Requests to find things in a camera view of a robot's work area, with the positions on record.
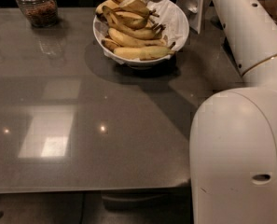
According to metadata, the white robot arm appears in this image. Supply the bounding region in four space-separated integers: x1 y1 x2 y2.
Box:
189 0 277 224

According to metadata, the long curved yellow banana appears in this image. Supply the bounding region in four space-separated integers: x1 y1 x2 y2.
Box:
103 6 165 40

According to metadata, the white bowl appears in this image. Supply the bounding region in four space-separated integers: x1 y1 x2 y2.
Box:
93 0 189 70

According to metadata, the small left yellow banana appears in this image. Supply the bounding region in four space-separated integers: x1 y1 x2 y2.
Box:
102 38 120 52

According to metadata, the glass jar with nuts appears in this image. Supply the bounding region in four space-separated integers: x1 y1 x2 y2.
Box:
16 0 58 27

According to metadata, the black wire napkin holder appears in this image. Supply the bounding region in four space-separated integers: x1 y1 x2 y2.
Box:
223 38 237 67

